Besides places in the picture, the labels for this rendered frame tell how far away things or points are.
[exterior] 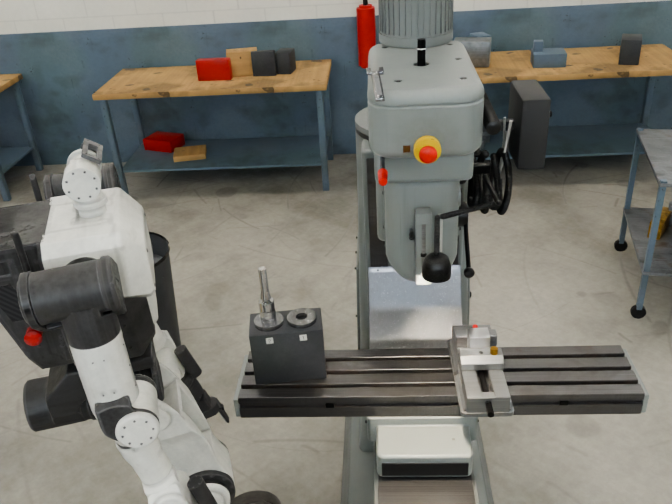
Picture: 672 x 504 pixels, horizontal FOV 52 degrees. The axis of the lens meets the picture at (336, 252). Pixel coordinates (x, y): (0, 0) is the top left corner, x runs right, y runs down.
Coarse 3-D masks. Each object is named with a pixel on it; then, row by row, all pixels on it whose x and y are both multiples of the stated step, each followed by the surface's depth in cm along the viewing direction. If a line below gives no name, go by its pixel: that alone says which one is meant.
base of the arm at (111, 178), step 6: (108, 168) 150; (114, 168) 153; (48, 174) 149; (108, 174) 149; (114, 174) 151; (48, 180) 147; (108, 180) 148; (114, 180) 149; (48, 186) 147; (108, 186) 148; (114, 186) 148; (120, 186) 157; (48, 192) 146; (48, 198) 146
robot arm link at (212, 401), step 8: (200, 384) 188; (192, 392) 183; (200, 392) 186; (200, 400) 187; (208, 400) 189; (216, 400) 190; (200, 408) 187; (208, 408) 188; (216, 408) 189; (208, 416) 189
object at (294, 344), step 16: (256, 320) 207; (288, 320) 206; (304, 320) 205; (320, 320) 207; (256, 336) 202; (272, 336) 203; (288, 336) 203; (304, 336) 203; (320, 336) 204; (256, 352) 205; (272, 352) 206; (288, 352) 206; (304, 352) 206; (320, 352) 207; (256, 368) 208; (272, 368) 209; (288, 368) 209; (304, 368) 209; (320, 368) 210
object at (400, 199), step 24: (384, 192) 178; (408, 192) 173; (432, 192) 172; (456, 192) 175; (384, 216) 182; (408, 216) 176; (432, 216) 176; (456, 216) 178; (408, 240) 180; (432, 240) 179; (456, 240) 183; (408, 264) 183
